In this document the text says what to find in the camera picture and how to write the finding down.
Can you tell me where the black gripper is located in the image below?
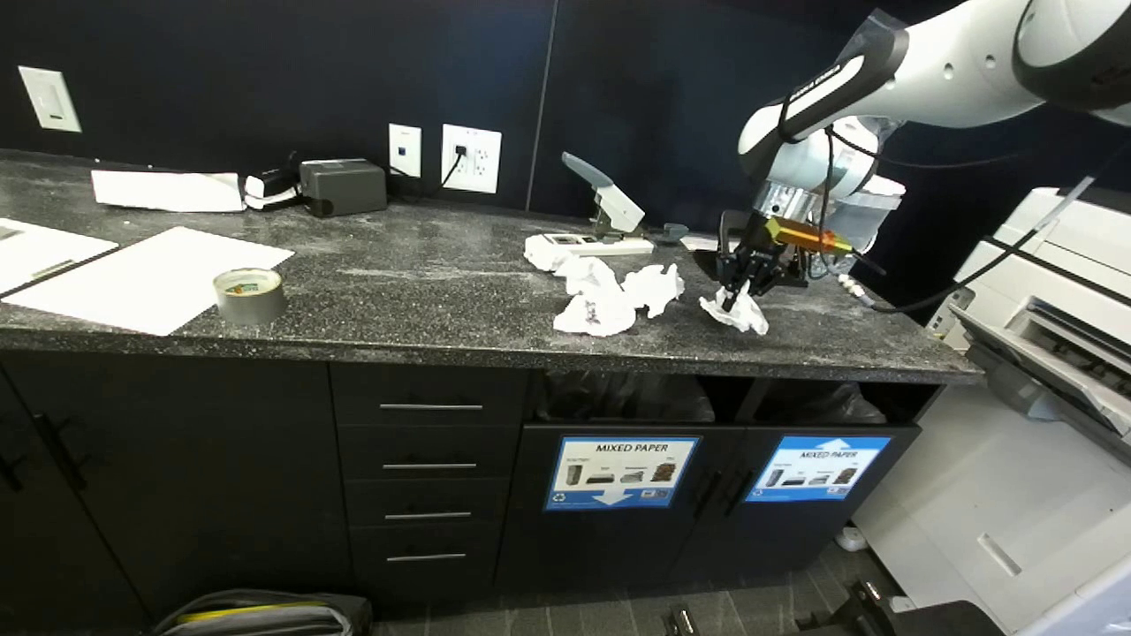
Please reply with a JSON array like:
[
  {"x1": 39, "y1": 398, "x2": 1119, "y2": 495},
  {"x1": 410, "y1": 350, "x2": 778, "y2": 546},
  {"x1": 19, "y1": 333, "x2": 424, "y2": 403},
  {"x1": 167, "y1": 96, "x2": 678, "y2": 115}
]
[{"x1": 713, "y1": 217, "x2": 815, "y2": 310}]

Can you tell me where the white tissue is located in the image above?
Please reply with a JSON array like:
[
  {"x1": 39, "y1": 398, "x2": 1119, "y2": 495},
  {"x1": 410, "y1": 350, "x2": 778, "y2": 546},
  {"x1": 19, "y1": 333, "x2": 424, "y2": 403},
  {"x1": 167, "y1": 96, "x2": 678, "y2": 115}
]
[
  {"x1": 549, "y1": 254, "x2": 640, "y2": 341},
  {"x1": 620, "y1": 258, "x2": 691, "y2": 321},
  {"x1": 698, "y1": 280, "x2": 773, "y2": 340},
  {"x1": 520, "y1": 230, "x2": 661, "y2": 274}
]

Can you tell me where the black bin liner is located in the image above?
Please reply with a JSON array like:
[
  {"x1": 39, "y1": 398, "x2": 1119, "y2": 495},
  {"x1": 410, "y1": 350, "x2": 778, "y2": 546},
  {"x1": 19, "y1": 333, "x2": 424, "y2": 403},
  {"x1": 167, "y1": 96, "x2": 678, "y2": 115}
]
[
  {"x1": 534, "y1": 372, "x2": 721, "y2": 430},
  {"x1": 734, "y1": 377, "x2": 894, "y2": 430}
]

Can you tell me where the black recycling bin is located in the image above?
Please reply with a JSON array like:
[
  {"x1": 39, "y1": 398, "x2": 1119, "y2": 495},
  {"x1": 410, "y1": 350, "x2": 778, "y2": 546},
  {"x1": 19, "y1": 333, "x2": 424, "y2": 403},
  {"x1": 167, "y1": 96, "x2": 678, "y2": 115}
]
[{"x1": 517, "y1": 420, "x2": 734, "y2": 592}]

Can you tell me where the flattened white tissue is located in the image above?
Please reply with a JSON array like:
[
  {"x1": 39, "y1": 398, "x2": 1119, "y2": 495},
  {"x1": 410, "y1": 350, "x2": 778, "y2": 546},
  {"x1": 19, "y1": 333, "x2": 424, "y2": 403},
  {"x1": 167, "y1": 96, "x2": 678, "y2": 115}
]
[{"x1": 520, "y1": 230, "x2": 661, "y2": 274}]

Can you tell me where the mixed paper sign up arrow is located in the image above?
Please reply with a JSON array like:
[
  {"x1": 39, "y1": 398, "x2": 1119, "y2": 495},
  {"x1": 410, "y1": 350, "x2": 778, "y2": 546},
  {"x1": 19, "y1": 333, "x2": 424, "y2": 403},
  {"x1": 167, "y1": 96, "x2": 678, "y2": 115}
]
[{"x1": 742, "y1": 430, "x2": 899, "y2": 507}]

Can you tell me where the mixed paper sign down arrow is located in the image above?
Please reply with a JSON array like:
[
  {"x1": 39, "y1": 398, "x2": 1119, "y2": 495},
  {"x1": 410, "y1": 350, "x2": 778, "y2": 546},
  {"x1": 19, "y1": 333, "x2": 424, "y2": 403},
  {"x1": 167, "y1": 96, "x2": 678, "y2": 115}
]
[{"x1": 541, "y1": 436, "x2": 704, "y2": 515}]

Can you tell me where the white outlet plate with plug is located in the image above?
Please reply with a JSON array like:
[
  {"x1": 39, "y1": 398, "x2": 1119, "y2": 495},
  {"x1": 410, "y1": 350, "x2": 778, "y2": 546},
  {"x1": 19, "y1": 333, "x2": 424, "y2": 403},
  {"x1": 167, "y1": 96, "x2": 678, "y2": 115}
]
[{"x1": 438, "y1": 121, "x2": 506, "y2": 197}]

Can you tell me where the grey white office printer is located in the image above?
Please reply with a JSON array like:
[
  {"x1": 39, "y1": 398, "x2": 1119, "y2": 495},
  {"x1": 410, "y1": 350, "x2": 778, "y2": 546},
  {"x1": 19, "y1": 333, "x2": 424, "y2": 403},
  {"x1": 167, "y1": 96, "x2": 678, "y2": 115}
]
[{"x1": 848, "y1": 172, "x2": 1131, "y2": 636}]

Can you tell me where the black floor equipment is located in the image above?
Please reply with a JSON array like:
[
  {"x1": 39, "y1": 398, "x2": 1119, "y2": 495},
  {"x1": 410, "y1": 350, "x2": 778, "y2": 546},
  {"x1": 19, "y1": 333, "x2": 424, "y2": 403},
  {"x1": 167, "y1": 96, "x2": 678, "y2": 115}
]
[{"x1": 797, "y1": 580, "x2": 1006, "y2": 636}]

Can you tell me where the black drawer front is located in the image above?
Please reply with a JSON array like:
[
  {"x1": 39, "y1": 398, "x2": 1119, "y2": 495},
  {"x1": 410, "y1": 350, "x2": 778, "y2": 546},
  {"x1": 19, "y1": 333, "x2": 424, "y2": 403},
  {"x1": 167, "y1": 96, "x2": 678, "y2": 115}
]
[
  {"x1": 332, "y1": 420, "x2": 523, "y2": 479},
  {"x1": 328, "y1": 363, "x2": 528, "y2": 430},
  {"x1": 341, "y1": 474, "x2": 517, "y2": 530},
  {"x1": 347, "y1": 523, "x2": 509, "y2": 605}
]

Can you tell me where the black box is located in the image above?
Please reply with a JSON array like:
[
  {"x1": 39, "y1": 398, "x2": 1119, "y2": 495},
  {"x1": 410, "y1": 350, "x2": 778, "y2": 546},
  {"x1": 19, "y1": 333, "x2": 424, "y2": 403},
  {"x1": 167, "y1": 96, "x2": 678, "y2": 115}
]
[{"x1": 298, "y1": 156, "x2": 394, "y2": 218}]

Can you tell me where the small black white device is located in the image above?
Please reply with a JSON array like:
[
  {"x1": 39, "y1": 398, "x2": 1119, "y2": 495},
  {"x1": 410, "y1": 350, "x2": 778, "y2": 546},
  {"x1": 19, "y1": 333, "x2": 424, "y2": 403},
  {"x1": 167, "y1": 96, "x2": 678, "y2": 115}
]
[{"x1": 236, "y1": 167, "x2": 304, "y2": 217}]

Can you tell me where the black cabinet door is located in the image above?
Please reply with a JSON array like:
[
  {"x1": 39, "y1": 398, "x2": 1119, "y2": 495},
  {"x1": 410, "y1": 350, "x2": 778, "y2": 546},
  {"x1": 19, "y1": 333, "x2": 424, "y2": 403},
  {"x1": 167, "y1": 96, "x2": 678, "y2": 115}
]
[
  {"x1": 0, "y1": 357, "x2": 152, "y2": 636},
  {"x1": 5, "y1": 352, "x2": 357, "y2": 630}
]

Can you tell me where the black backpack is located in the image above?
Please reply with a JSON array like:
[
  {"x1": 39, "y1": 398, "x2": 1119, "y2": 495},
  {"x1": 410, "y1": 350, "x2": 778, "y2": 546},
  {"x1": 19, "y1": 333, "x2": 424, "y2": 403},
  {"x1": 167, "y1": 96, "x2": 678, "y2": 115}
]
[{"x1": 147, "y1": 582, "x2": 377, "y2": 636}]

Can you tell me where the folded white paper stack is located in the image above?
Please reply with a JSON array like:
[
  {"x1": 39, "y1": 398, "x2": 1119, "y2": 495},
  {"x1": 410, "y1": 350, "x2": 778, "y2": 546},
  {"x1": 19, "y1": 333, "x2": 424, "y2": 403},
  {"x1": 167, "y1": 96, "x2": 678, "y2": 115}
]
[{"x1": 89, "y1": 167, "x2": 252, "y2": 218}]

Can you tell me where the white paper sheet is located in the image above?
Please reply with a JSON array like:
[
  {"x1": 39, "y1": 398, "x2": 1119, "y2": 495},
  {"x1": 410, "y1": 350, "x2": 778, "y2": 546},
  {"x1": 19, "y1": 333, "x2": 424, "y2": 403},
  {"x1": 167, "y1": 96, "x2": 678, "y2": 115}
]
[
  {"x1": 0, "y1": 211, "x2": 125, "y2": 301},
  {"x1": 0, "y1": 221, "x2": 298, "y2": 340}
]

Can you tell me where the orange wrist camera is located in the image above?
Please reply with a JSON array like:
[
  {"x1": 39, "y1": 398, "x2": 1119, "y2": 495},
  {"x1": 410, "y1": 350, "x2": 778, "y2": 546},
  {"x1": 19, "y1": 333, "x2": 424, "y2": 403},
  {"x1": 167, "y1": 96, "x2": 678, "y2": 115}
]
[{"x1": 764, "y1": 217, "x2": 854, "y2": 258}]

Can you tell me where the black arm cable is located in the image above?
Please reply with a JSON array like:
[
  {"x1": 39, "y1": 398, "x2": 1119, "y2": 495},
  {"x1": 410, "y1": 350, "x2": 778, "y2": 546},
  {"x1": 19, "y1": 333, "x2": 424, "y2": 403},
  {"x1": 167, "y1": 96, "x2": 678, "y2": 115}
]
[{"x1": 742, "y1": 91, "x2": 846, "y2": 258}]

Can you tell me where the silver drawer handle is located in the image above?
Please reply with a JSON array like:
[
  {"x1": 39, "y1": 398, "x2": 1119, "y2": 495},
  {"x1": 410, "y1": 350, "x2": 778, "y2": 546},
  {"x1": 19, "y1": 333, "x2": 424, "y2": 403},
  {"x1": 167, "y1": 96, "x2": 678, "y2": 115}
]
[
  {"x1": 377, "y1": 454, "x2": 484, "y2": 476},
  {"x1": 374, "y1": 398, "x2": 489, "y2": 418},
  {"x1": 381, "y1": 546, "x2": 474, "y2": 570},
  {"x1": 377, "y1": 504, "x2": 476, "y2": 526}
]

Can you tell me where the white wall plate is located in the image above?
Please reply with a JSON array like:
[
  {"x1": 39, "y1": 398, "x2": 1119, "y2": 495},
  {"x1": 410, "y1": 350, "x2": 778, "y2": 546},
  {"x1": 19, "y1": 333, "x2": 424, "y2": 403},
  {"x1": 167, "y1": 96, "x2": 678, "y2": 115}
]
[{"x1": 387, "y1": 121, "x2": 428, "y2": 182}]

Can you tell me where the black cabinet door handle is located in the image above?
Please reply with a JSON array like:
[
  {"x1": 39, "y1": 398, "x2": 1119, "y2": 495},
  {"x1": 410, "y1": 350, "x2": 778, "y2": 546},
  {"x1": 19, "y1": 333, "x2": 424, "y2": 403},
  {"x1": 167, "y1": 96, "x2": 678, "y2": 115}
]
[{"x1": 33, "y1": 406, "x2": 91, "y2": 495}]

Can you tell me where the white light switch plate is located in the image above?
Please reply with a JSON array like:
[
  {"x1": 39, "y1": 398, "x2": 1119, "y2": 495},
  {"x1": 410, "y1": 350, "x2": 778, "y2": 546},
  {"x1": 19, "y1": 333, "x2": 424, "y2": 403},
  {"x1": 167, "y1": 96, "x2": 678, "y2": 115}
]
[{"x1": 13, "y1": 59, "x2": 89, "y2": 138}]

